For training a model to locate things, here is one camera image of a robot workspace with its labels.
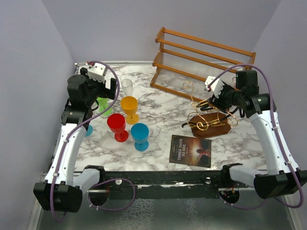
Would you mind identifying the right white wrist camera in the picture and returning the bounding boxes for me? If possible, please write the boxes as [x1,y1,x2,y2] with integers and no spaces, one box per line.
[204,76,224,98]

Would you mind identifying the green plastic wine glass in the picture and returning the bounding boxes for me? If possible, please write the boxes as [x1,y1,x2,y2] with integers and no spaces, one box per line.
[97,97,112,116]

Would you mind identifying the wooden two-tier shelf rack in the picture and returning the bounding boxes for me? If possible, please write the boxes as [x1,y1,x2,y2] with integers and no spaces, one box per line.
[150,27,256,102]

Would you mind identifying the dark book three days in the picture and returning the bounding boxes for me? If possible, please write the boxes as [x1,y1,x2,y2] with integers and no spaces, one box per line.
[169,135,212,168]

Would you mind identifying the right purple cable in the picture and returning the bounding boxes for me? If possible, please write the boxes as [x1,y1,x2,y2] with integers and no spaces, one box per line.
[208,63,305,210]

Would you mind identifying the gold wire wine glass rack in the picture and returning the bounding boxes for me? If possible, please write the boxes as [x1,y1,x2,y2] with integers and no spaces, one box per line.
[181,81,239,138]

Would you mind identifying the black metal base rail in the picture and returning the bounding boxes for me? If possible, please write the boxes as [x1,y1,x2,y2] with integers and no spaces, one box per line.
[79,167,250,200]

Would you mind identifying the yellow plastic wine glass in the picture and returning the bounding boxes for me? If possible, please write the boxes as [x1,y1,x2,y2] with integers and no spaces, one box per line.
[120,96,139,125]

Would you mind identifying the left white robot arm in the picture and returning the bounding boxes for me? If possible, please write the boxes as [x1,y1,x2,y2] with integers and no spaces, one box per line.
[33,67,117,213]

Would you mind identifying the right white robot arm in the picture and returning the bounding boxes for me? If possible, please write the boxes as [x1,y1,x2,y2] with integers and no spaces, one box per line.
[131,70,307,199]

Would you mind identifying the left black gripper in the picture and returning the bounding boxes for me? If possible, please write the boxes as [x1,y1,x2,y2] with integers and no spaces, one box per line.
[81,68,117,106]

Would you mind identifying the light blue plastic wine glass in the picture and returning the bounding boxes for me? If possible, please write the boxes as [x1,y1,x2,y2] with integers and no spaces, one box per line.
[85,125,94,137]

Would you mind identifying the red plastic wine glass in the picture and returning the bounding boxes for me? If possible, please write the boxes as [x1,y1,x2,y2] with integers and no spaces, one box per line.
[107,113,129,142]

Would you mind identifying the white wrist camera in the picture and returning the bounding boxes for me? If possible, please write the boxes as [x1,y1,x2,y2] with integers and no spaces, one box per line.
[204,76,224,98]
[87,63,107,83]

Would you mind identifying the clear wine glass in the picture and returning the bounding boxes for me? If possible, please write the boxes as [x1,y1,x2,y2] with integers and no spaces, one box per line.
[121,79,133,96]

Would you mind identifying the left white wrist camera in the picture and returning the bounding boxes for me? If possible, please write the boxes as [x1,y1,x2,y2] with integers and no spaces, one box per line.
[87,63,107,83]

